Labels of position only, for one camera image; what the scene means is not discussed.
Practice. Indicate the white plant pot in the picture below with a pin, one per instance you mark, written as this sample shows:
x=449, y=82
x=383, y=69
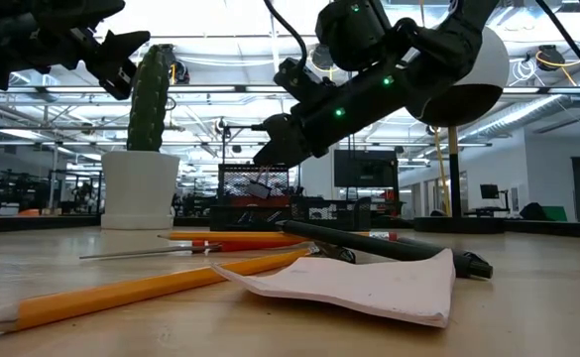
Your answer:
x=140, y=191

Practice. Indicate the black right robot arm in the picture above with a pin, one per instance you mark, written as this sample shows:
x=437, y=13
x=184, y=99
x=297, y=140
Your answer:
x=433, y=44

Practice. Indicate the green box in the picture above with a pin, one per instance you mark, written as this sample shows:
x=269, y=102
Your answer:
x=555, y=213

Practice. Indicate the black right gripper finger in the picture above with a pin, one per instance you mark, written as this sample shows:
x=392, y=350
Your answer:
x=264, y=156
x=289, y=141

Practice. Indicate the black aluminium table frame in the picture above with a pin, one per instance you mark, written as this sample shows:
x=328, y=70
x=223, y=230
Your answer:
x=32, y=224

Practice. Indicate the yellow pencil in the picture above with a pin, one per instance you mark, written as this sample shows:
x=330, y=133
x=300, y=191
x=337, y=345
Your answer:
x=136, y=290
x=230, y=236

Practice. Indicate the white globe lamp black base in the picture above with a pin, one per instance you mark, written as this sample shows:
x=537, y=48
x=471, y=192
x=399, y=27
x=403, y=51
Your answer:
x=490, y=59

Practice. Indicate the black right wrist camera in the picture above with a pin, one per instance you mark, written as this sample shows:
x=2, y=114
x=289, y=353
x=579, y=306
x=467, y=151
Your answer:
x=299, y=79

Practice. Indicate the black mesh desk organizer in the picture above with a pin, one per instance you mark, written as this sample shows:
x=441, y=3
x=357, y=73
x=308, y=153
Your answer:
x=329, y=218

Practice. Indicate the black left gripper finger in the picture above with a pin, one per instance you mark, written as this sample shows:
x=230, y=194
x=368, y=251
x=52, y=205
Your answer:
x=118, y=82
x=118, y=47

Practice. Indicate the black metal rack frame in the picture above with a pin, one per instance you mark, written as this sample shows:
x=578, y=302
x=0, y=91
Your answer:
x=257, y=127

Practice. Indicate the small black monitor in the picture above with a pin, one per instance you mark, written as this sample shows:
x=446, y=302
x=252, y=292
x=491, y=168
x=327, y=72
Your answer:
x=489, y=192

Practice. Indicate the green cactus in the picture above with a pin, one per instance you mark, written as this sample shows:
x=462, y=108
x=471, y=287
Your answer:
x=148, y=99

